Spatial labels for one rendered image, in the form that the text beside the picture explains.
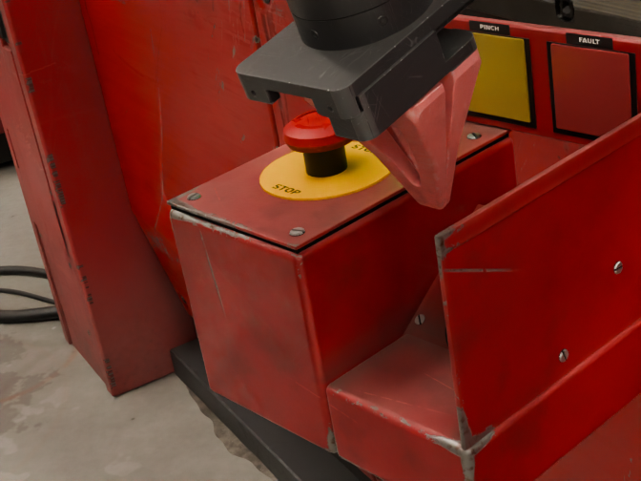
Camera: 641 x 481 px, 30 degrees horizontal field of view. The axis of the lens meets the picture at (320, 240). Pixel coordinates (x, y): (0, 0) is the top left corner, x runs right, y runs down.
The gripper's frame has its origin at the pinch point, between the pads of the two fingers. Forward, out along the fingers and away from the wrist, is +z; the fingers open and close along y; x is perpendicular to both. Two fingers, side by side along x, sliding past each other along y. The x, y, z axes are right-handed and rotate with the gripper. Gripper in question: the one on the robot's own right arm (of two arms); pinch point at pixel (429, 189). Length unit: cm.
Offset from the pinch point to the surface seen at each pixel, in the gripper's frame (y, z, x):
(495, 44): 11.0, -0.1, 4.5
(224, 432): 25, 88, 95
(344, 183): 1.1, 2.3, 7.5
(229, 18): 35, 19, 63
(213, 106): 34, 31, 73
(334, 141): 1.8, 0.2, 7.9
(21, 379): 15, 86, 138
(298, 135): 0.9, -0.4, 9.5
